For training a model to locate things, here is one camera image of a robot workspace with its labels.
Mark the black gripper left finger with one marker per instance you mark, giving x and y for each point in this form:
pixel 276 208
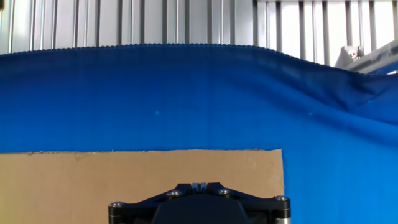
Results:
pixel 130 211

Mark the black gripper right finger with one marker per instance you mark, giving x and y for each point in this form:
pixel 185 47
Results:
pixel 267 208

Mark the brown cardboard sheet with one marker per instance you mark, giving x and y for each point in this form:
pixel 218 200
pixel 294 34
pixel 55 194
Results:
pixel 93 180

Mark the blue mountain print cloth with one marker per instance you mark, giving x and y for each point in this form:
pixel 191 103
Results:
pixel 155 109

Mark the aluminium frame post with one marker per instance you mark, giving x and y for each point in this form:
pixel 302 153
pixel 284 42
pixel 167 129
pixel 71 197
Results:
pixel 373 57

